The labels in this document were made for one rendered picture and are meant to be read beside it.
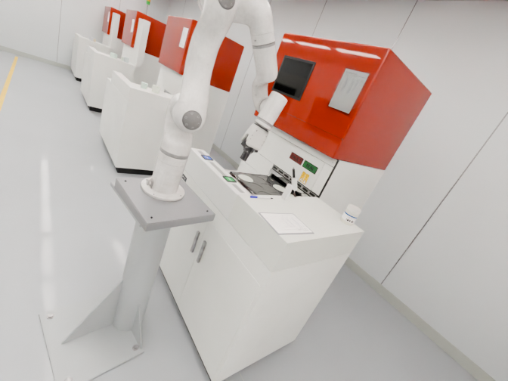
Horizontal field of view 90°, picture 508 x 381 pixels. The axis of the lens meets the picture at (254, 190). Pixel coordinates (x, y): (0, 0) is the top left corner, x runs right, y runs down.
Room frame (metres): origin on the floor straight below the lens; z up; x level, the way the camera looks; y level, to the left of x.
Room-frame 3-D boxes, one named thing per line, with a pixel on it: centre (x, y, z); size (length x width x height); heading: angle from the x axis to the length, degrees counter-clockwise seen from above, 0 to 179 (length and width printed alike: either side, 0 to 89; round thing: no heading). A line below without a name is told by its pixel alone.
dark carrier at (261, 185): (1.50, -0.08, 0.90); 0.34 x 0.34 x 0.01; 45
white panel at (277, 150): (1.80, -0.10, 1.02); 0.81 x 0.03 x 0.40; 45
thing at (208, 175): (1.29, 0.23, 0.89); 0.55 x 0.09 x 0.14; 45
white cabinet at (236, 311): (1.37, -0.06, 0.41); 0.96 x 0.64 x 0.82; 45
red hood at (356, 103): (2.02, -0.32, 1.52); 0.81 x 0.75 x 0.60; 45
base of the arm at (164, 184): (1.01, 0.38, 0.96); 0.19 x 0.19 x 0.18
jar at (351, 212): (1.28, -0.52, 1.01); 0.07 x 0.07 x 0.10
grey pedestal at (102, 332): (0.93, 0.44, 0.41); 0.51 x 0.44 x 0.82; 144
